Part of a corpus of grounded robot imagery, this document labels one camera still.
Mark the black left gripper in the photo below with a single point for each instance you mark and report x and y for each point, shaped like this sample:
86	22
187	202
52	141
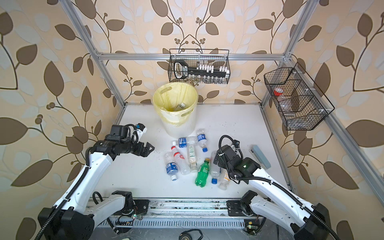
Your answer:
145	151

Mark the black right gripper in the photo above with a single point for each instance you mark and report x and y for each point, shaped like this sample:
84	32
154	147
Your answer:
220	162

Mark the clear bottle blue cap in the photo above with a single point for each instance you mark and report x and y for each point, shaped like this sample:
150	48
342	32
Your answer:
215	170

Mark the clear bottle yellow label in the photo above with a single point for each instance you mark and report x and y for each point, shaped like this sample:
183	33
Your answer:
224	179

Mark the green soda bottle upright-lying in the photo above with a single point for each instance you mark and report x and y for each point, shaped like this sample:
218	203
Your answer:
203	173

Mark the clear bottle blue label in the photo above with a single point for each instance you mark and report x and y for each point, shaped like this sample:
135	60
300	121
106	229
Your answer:
171	166

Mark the clear bottle red cap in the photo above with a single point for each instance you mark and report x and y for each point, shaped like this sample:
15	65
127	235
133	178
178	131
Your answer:
181	162

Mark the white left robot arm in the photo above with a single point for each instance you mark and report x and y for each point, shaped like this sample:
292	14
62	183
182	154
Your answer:
69	218

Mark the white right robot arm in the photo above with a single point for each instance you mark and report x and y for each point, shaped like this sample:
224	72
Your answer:
275	202

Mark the white bin yellow bag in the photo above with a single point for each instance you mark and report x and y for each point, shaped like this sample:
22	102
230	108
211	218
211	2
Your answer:
166	98

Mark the small bottle blue cap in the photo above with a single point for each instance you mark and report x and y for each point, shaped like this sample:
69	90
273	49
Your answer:
202	140

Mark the clear bottle green white label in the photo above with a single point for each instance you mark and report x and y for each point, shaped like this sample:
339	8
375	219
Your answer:
192	157

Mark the small bottle blue label lying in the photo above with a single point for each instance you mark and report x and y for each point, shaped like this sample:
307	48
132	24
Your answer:
184	142

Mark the light blue stapler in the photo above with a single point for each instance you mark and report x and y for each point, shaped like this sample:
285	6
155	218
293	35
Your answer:
260	157

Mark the red cap jar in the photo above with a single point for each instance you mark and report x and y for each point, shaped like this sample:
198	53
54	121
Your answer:
278	92

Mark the black round object bottom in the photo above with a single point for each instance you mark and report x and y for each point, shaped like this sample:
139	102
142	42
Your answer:
186	235

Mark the black bottle rack tool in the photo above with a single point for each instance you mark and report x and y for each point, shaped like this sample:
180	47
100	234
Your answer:
182	71

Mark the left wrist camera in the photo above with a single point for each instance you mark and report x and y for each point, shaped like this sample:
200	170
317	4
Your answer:
140	129

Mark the black wire basket back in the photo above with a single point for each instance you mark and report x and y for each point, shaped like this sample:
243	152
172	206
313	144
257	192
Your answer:
216	57

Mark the black wire basket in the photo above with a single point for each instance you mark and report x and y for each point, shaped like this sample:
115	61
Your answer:
216	57
303	104

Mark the black wire basket right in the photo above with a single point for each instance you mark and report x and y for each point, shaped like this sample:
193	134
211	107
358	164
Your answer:
303	104

